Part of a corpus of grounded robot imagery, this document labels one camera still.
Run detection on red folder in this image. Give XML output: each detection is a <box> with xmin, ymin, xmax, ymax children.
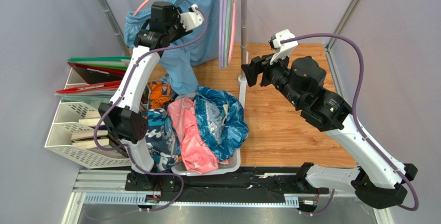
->
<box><xmin>56</xmin><ymin>62</ymin><xmax>126</xmax><ymax>97</ymax></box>

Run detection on dark blue patterned shorts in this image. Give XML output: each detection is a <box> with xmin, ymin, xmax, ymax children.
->
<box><xmin>194</xmin><ymin>86</ymin><xmax>249</xmax><ymax>161</ymax></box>

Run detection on books in organizer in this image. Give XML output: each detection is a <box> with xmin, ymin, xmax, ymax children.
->
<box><xmin>71</xmin><ymin>111</ymin><xmax>127</xmax><ymax>159</ymax></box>

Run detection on purple hanger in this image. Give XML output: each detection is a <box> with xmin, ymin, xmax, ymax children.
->
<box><xmin>218</xmin><ymin>0</ymin><xmax>225</xmax><ymax>69</ymax></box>
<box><xmin>220</xmin><ymin>0</ymin><xmax>228</xmax><ymax>68</ymax></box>

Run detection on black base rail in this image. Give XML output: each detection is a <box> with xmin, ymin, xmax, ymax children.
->
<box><xmin>82</xmin><ymin>164</ymin><xmax>345</xmax><ymax>214</ymax></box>

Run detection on light blue shorts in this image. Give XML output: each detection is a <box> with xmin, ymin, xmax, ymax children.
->
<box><xmin>123</xmin><ymin>0</ymin><xmax>221</xmax><ymax>96</ymax></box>

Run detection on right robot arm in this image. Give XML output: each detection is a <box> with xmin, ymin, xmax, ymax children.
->
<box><xmin>241</xmin><ymin>56</ymin><xmax>418</xmax><ymax>209</ymax></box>

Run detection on white file organizer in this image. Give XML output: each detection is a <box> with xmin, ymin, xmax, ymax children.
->
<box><xmin>45</xmin><ymin>68</ymin><xmax>131</xmax><ymax>169</ymax></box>

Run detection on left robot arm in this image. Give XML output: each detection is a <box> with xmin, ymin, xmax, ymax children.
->
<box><xmin>98</xmin><ymin>2</ymin><xmax>188</xmax><ymax>174</ymax></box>

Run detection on pink garment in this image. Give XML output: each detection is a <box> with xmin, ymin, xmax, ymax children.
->
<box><xmin>167</xmin><ymin>97</ymin><xmax>229</xmax><ymax>174</ymax></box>

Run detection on metal clothes rack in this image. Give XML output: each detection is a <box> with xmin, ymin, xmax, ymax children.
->
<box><xmin>97</xmin><ymin>0</ymin><xmax>249</xmax><ymax>107</ymax></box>

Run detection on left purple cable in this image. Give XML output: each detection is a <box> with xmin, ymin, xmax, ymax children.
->
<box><xmin>93</xmin><ymin>7</ymin><xmax>210</xmax><ymax>213</ymax></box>

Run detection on white laundry basket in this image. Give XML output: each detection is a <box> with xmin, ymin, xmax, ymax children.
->
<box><xmin>173</xmin><ymin>93</ymin><xmax>240</xmax><ymax>175</ymax></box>

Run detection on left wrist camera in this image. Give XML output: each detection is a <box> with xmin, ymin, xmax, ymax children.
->
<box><xmin>180</xmin><ymin>4</ymin><xmax>205</xmax><ymax>32</ymax></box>

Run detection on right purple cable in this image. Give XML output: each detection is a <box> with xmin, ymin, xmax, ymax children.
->
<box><xmin>280</xmin><ymin>33</ymin><xmax>420</xmax><ymax>212</ymax></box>

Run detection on colorful patterned shorts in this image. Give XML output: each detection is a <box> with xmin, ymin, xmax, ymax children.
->
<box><xmin>139</xmin><ymin>75</ymin><xmax>182</xmax><ymax>173</ymax></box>

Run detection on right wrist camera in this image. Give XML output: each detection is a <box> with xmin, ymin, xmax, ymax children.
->
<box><xmin>269</xmin><ymin>29</ymin><xmax>298</xmax><ymax>65</ymax></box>

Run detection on green folder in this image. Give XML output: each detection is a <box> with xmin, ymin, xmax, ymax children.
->
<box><xmin>67</xmin><ymin>56</ymin><xmax>131</xmax><ymax>70</ymax></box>

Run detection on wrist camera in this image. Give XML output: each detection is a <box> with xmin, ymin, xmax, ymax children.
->
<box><xmin>180</xmin><ymin>4</ymin><xmax>205</xmax><ymax>32</ymax></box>
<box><xmin>269</xmin><ymin>29</ymin><xmax>298</xmax><ymax>65</ymax></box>

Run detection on purple cable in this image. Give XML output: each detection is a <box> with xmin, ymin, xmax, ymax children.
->
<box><xmin>280</xmin><ymin>33</ymin><xmax>420</xmax><ymax>212</ymax></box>
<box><xmin>93</xmin><ymin>7</ymin><xmax>210</xmax><ymax>213</ymax></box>

